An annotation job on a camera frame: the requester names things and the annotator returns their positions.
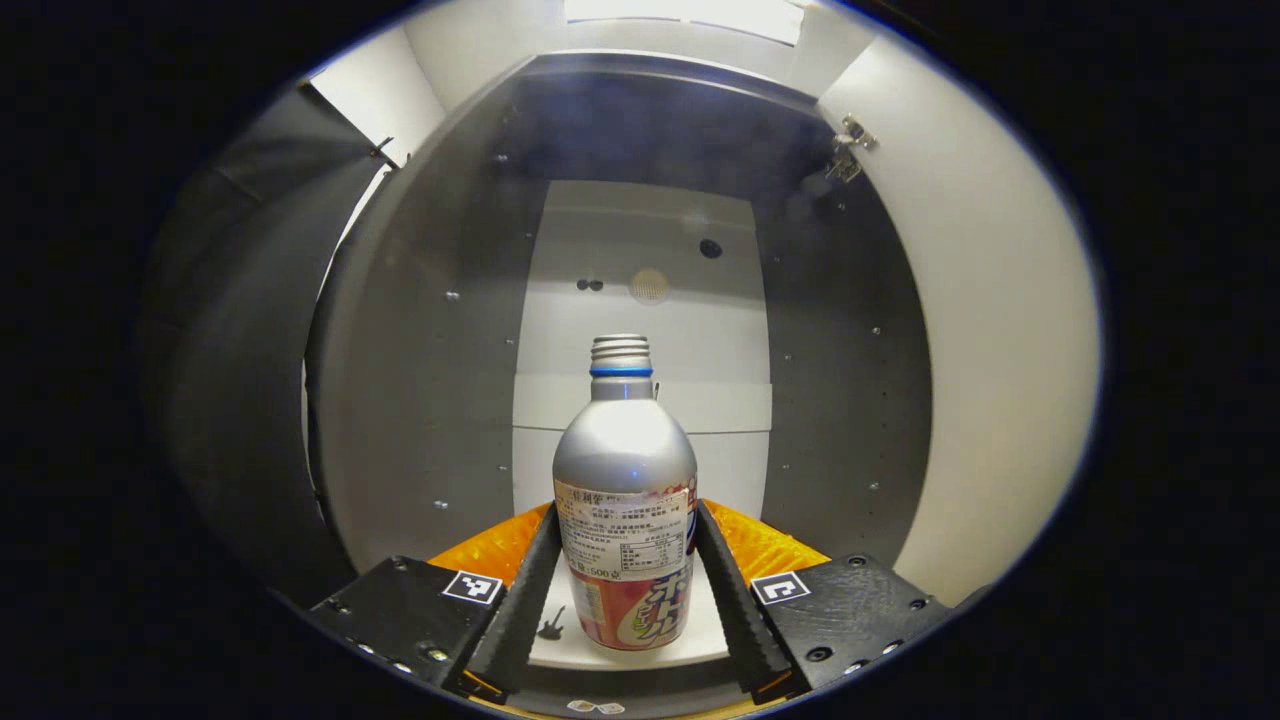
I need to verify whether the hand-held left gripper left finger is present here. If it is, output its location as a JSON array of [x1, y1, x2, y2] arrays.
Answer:
[[305, 500, 563, 701]]

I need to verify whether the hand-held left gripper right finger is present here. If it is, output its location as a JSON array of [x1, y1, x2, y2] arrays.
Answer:
[[693, 498, 956, 701]]

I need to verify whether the silver bottle with red label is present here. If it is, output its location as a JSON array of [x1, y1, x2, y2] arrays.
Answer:
[[552, 334, 699, 653]]

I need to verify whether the dark grey cabinet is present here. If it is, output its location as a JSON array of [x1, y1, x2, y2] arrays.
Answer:
[[305, 50, 936, 691]]

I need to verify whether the metal door hinge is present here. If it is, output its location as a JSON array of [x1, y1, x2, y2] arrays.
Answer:
[[825, 113, 879, 184]]

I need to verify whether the black backdrop cloth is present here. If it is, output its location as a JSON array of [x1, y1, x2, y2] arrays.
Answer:
[[140, 80, 401, 601]]

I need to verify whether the long ceiling light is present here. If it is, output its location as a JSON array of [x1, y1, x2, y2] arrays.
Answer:
[[565, 0, 806, 46]]

